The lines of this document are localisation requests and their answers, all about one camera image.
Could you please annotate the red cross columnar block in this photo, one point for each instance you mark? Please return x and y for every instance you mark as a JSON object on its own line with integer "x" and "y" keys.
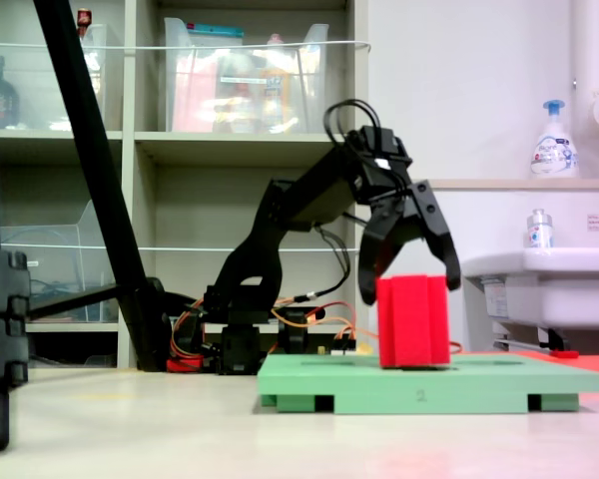
{"x": 414, "y": 324}

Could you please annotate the green shape-hole board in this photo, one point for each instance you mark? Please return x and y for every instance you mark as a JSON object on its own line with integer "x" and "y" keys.
{"x": 429, "y": 386}

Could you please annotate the small clear sanitizer bottle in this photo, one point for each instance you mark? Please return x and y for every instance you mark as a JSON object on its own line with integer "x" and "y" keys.
{"x": 539, "y": 232}

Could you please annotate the beige shelf unit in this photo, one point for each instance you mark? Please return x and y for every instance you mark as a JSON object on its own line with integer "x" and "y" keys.
{"x": 244, "y": 142}

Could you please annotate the white pump soap bottle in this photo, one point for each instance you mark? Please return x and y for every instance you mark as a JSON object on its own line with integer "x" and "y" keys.
{"x": 554, "y": 149}

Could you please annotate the white sink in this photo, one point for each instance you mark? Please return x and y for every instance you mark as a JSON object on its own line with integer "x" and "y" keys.
{"x": 554, "y": 294}

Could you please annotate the clear bin with packages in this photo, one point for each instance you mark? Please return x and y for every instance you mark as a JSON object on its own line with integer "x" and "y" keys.
{"x": 239, "y": 90}

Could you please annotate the small red piece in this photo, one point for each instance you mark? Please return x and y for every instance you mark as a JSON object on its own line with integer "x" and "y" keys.
{"x": 565, "y": 354}

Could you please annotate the clear plastic storage bin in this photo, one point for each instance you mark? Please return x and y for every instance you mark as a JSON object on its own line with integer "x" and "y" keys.
{"x": 55, "y": 259}
{"x": 97, "y": 75}

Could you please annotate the thick black tripod leg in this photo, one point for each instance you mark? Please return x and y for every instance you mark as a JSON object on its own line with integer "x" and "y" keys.
{"x": 87, "y": 149}

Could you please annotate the thin black tripod brace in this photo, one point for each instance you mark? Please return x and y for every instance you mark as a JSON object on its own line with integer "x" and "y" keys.
{"x": 75, "y": 300}

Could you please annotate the red-capped bottle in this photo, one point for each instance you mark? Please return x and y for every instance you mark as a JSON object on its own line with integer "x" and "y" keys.
{"x": 84, "y": 20}

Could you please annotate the dark glass bottle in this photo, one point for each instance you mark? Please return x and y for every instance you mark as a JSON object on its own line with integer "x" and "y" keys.
{"x": 2, "y": 100}

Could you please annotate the notched black stack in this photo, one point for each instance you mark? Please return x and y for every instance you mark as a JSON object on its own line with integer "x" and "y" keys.
{"x": 2, "y": 324}

